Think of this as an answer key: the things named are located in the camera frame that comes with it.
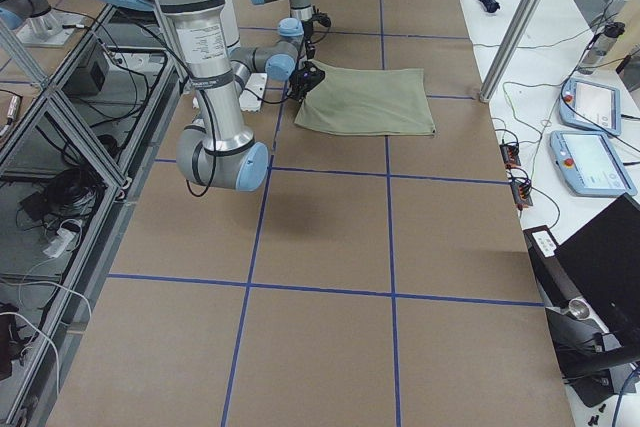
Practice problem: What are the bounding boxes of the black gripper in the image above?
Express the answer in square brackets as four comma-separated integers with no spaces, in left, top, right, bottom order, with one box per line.
[298,19,316,61]
[287,61,326,102]

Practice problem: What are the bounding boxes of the olive green long-sleeve shirt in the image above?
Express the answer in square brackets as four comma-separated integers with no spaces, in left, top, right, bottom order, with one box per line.
[295,62,436,136]

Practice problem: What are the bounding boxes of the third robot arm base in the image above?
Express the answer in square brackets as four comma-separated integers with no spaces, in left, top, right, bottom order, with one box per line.
[1,0,85,48]

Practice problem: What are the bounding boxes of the orange terminal block far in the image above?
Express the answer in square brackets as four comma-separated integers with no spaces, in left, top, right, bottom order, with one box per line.
[499,142,521,169]

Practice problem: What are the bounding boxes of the orange terminal block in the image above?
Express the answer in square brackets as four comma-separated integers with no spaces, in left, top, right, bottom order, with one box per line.
[509,177,533,211]
[499,142,521,169]

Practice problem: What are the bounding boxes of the orange terminal block near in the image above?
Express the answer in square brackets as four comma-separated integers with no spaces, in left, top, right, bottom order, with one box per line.
[509,177,533,211]

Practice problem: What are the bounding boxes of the far teach pendant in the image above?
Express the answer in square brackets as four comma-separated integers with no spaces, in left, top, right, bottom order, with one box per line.
[557,77,622,136]

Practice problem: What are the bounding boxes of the teach pendant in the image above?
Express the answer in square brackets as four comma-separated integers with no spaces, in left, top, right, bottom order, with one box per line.
[549,131,638,198]
[557,77,622,136]

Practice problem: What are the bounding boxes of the near teach pendant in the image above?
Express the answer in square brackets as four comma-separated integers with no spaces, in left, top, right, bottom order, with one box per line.
[549,131,638,198]

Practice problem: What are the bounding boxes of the grey water bottle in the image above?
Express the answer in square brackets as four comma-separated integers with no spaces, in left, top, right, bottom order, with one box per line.
[578,21,626,75]

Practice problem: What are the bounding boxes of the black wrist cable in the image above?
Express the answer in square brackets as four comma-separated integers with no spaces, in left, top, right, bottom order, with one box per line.
[304,6,333,48]
[185,81,301,198]

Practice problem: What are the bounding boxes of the aluminium frame post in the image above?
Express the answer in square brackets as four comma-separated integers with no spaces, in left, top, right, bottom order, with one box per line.
[479,0,541,103]

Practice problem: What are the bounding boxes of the black camera stand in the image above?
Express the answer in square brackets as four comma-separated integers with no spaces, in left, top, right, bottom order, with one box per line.
[523,226,639,407]

